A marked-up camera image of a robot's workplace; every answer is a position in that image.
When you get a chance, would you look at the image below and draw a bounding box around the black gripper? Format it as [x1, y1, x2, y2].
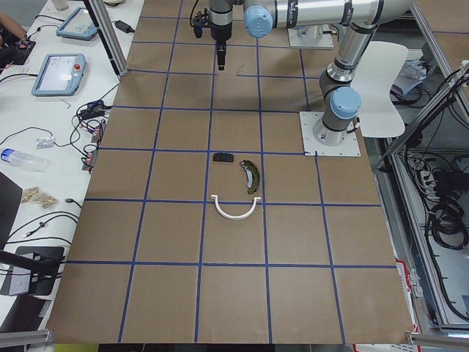
[210, 23, 232, 70]

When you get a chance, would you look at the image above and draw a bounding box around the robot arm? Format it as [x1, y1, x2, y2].
[192, 1, 412, 147]

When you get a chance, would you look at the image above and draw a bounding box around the dark grey brake pad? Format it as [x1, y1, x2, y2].
[213, 153, 235, 163]

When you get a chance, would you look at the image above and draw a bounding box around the black power adapter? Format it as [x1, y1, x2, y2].
[114, 20, 135, 34]

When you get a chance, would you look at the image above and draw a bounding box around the white round plate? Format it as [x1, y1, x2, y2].
[103, 0, 125, 7]

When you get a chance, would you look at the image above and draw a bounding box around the olive curved brake shoe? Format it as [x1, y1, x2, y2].
[240, 159, 261, 194]

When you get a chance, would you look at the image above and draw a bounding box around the far blue teach pendant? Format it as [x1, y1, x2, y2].
[56, 7, 97, 41]

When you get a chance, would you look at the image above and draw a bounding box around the blue teach pendant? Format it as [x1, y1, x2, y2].
[56, 7, 97, 41]
[32, 54, 86, 97]

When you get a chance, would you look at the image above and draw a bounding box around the near blue teach pendant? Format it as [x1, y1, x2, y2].
[32, 54, 86, 97]

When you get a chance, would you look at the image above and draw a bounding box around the white curved plastic clamp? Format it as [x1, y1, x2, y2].
[210, 194, 263, 221]

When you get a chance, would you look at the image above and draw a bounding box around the white plastic chair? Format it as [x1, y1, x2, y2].
[351, 41, 408, 138]

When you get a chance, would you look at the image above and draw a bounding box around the clear plastic water bottle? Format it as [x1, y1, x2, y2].
[1, 148, 49, 172]

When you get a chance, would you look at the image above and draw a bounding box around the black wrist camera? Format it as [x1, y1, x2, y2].
[192, 9, 210, 38]

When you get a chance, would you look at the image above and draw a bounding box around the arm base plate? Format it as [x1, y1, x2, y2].
[288, 25, 333, 50]
[300, 111, 361, 157]

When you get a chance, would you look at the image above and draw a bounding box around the aluminium frame post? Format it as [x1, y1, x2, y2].
[84, 0, 128, 77]

